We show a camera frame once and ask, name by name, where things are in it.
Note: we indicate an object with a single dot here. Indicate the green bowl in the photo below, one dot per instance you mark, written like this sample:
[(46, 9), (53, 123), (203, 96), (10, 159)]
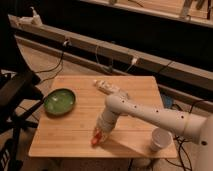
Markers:
[(59, 102)]

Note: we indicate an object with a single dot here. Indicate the white paper cup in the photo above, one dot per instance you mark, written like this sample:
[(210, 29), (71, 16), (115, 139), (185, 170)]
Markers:
[(160, 139)]

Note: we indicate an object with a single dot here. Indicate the wooden table board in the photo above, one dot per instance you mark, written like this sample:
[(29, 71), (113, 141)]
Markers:
[(70, 135)]

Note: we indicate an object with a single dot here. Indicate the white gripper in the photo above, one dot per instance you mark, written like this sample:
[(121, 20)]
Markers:
[(105, 123)]

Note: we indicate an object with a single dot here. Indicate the long wooden beam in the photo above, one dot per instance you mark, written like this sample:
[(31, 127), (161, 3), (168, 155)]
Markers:
[(149, 62)]

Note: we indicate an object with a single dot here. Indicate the blue box on floor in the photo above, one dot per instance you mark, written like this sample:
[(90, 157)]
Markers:
[(167, 101)]

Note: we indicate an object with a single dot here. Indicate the white spray bottle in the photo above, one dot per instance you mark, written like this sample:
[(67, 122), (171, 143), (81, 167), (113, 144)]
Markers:
[(36, 17)]

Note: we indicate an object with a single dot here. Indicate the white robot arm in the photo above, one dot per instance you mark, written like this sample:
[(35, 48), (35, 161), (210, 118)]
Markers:
[(195, 128)]

